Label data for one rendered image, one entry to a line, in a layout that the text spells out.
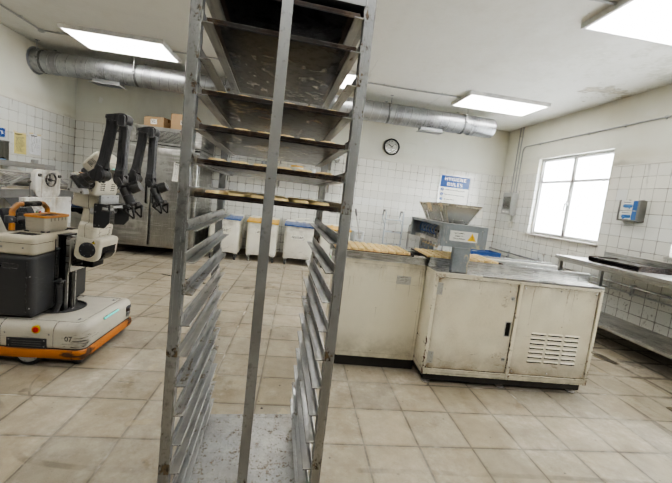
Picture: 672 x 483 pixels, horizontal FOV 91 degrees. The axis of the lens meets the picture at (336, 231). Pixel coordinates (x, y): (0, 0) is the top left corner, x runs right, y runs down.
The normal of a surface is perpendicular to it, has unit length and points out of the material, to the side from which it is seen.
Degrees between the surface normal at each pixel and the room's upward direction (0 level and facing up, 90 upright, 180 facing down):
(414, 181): 90
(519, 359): 91
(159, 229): 91
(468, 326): 90
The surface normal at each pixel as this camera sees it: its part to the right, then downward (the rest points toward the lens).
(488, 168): 0.11, 0.11
